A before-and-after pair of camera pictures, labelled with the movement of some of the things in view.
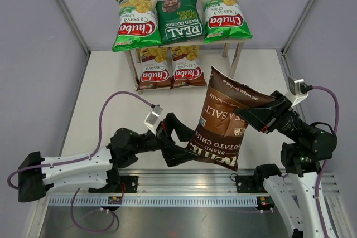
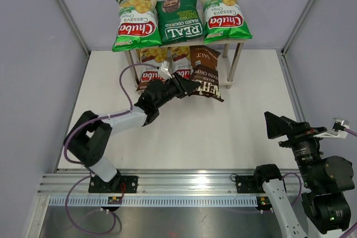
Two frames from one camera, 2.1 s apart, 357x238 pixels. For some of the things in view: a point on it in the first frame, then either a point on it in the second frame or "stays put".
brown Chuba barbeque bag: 186,69 stays put
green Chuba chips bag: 222,17 stays put
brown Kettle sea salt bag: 219,136 → 203,62
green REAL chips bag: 179,19 stays put
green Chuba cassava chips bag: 139,26 stays put
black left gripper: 173,155 → 184,87
